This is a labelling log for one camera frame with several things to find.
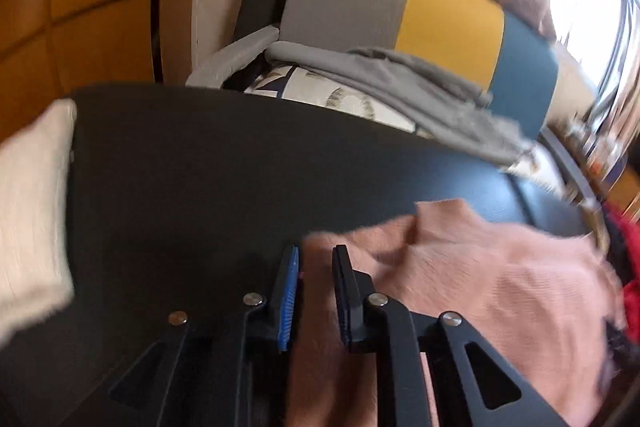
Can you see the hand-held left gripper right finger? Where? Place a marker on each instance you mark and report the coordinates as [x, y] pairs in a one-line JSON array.
[[345, 302]]

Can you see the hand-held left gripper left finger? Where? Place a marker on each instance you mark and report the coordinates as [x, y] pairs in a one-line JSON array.
[[290, 302]]

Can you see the pink knit sweater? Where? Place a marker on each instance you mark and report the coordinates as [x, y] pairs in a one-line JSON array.
[[500, 287]]

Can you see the black padded bed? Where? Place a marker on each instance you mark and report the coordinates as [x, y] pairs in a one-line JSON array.
[[200, 182]]

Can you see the white printed cushion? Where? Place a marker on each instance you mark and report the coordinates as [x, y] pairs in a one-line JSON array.
[[320, 89]]

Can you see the grey garment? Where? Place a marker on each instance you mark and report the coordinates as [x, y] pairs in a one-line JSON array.
[[425, 92]]

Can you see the white folded cloth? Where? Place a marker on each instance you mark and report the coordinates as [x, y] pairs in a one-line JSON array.
[[30, 217]]

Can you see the red garment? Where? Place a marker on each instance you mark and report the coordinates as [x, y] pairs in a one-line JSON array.
[[631, 237]]

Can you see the grey yellow blue chair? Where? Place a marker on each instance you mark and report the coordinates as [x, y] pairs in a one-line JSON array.
[[450, 12]]

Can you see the wooden cabinet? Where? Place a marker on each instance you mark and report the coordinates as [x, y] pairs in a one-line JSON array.
[[90, 7]]

